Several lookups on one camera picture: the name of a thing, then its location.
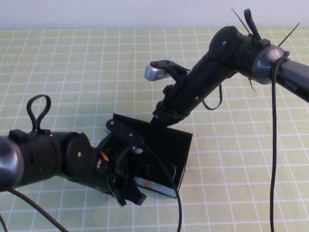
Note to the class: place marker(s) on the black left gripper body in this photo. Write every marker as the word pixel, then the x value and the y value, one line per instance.
pixel 111 166

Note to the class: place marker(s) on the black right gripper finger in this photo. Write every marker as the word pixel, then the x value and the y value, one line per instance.
pixel 155 119

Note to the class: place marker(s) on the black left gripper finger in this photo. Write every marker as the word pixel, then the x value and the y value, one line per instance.
pixel 139 195
pixel 120 197

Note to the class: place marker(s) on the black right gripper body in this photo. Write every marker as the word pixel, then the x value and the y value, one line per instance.
pixel 181 101

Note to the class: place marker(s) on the black glasses case box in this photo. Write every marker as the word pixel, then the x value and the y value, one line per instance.
pixel 169 145

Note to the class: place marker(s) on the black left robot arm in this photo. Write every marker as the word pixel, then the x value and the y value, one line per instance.
pixel 43 157

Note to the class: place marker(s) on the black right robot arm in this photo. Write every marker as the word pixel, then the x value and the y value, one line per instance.
pixel 224 53

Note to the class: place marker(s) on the green checked tablecloth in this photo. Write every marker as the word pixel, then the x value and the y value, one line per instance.
pixel 72 60

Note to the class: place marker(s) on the black right camera mount bracket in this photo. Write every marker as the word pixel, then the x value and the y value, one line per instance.
pixel 177 71

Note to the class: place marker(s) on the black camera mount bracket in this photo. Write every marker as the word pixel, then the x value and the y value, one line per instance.
pixel 177 71
pixel 125 133

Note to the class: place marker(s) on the black left camera mount bracket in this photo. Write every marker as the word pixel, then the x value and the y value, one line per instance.
pixel 125 133

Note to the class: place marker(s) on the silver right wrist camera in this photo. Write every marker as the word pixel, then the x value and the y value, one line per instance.
pixel 154 72

